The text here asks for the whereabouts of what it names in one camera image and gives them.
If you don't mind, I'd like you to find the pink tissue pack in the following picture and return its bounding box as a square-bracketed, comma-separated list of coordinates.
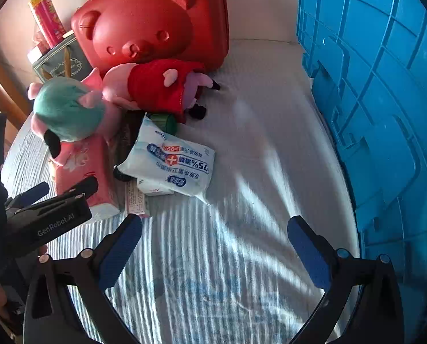
[52, 134, 120, 223]

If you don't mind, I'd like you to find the pink white slim box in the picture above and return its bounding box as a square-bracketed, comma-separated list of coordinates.
[125, 181, 150, 218]

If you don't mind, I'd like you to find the teal Daddy pig plush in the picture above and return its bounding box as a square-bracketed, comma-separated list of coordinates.
[28, 69, 122, 165]

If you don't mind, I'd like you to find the small white green box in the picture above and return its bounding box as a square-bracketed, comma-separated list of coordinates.
[137, 178, 174, 196]

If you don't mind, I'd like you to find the black cylindrical tube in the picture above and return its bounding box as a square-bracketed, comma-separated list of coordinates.
[112, 110, 144, 183]

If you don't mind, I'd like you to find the white blue alcohol wipes pack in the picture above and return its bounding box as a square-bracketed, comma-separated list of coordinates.
[117, 116, 216, 204]

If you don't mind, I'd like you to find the green round jar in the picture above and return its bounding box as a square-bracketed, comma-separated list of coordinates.
[149, 114, 178, 135]

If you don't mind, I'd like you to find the red Peppa pig plush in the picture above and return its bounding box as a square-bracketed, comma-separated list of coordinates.
[82, 59, 220, 124]

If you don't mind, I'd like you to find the light blue bed sheet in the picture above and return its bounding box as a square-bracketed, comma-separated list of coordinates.
[0, 39, 361, 344]

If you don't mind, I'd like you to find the black gift box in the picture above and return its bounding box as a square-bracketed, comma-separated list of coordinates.
[32, 34, 92, 82]

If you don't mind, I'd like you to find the small white pink box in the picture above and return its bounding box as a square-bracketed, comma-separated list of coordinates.
[27, 30, 50, 65]

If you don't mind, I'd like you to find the pink yellow chips can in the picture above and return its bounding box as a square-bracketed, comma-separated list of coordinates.
[29, 0, 66, 48]

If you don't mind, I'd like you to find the red bear suitcase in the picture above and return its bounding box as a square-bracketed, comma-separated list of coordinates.
[71, 0, 229, 73]

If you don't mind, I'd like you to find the blue plastic storage crate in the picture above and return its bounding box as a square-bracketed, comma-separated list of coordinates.
[297, 0, 427, 343]

